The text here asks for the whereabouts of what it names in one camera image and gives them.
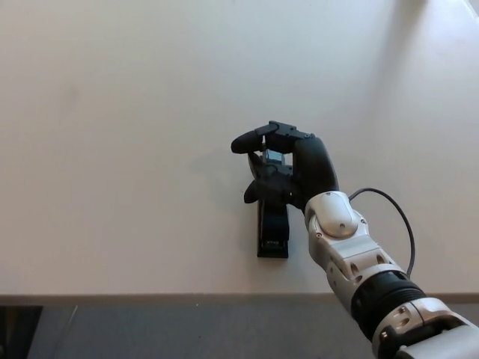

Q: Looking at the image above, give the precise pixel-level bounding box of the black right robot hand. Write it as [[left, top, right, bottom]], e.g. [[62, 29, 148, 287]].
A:
[[231, 120, 341, 217]]

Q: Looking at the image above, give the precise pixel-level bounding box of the black desk stapler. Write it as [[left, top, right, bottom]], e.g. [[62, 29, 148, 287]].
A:
[[256, 149, 290, 259]]

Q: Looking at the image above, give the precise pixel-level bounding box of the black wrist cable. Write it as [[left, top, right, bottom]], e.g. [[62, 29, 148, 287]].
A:
[[347, 187, 416, 280]]

